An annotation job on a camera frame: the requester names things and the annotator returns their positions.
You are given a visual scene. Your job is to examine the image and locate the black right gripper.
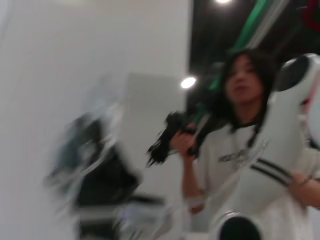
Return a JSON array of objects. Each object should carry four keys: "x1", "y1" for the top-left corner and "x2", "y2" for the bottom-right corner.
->
[{"x1": 74, "y1": 116, "x2": 140, "y2": 208}]

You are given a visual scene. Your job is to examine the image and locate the person's right hand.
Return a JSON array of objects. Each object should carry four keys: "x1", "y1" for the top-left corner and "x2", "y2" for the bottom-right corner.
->
[{"x1": 171, "y1": 129, "x2": 198, "y2": 157}]

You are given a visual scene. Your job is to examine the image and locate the person's left hand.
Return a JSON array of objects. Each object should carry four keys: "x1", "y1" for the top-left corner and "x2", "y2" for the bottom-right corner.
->
[{"x1": 288, "y1": 173, "x2": 313, "y2": 207}]

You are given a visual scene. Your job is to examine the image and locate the person in white shirt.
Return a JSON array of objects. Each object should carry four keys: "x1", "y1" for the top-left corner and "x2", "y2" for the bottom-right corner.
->
[{"x1": 182, "y1": 48, "x2": 320, "y2": 240}]

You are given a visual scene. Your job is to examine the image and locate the round ceiling light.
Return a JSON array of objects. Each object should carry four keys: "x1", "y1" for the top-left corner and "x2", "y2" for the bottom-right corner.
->
[{"x1": 180, "y1": 76, "x2": 198, "y2": 90}]

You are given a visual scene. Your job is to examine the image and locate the green ceiling beam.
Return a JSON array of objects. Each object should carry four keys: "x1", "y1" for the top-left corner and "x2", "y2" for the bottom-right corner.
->
[{"x1": 232, "y1": 0, "x2": 278, "y2": 55}]

